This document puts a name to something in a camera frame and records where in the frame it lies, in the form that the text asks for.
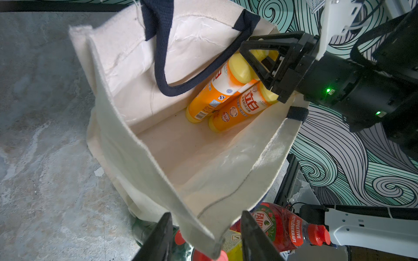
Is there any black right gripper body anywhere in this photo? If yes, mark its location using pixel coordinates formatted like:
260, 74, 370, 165
273, 53, 418, 131

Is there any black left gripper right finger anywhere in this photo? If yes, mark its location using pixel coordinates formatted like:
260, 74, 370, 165
241, 211, 285, 261

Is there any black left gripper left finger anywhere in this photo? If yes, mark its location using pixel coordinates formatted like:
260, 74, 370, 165
132, 212, 173, 261

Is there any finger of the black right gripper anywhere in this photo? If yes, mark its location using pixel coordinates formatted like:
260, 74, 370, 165
239, 45, 287, 90
244, 31, 319, 65

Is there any orange bottle yellow cap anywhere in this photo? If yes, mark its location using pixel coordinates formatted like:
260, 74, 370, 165
186, 53, 259, 123
257, 50, 279, 62
209, 82, 278, 133

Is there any yellow-green soap bottle red cap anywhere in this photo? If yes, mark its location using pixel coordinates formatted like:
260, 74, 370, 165
222, 230, 243, 261

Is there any cream canvas shopping bag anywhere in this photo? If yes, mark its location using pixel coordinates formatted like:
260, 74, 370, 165
69, 1, 305, 259

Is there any dark green bottle red cap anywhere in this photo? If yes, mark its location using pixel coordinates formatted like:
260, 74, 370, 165
132, 217, 193, 261

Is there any black corrugated right cable hose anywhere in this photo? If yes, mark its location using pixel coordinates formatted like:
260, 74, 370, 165
349, 9, 418, 66

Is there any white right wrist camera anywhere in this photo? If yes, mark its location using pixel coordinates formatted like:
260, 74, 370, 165
315, 0, 363, 61

